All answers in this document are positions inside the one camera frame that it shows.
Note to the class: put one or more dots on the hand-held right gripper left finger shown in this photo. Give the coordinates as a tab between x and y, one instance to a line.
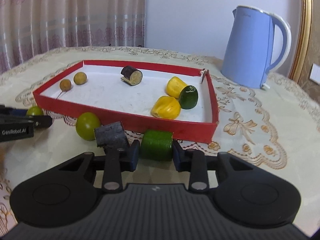
133	156

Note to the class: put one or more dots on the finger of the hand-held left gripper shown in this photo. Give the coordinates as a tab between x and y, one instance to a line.
43	122
17	112

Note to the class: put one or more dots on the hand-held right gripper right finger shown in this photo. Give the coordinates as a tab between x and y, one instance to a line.
178	157

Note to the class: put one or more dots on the green tomato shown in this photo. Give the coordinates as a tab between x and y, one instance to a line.
87	126
35	111

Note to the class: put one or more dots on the green cucumber piece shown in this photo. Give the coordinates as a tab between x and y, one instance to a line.
156	145
188	98

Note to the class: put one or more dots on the dark eggplant piece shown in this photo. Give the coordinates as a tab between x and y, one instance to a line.
110	133
130	73

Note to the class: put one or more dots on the brown longan with stem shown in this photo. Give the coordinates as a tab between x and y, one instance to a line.
65	85

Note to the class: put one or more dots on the yellow pepper piece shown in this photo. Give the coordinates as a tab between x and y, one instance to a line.
166	107
175	87

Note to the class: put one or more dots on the red cardboard tray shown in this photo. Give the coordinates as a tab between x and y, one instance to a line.
112	95

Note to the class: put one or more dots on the pink patterned curtain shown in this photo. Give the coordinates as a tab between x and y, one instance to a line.
62	17

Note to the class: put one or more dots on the blue electric kettle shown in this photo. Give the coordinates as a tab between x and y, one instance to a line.
245	55

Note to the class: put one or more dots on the white wall switch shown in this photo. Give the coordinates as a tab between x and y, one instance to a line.
315	73

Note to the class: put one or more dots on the gold frame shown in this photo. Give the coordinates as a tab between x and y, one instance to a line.
303	30

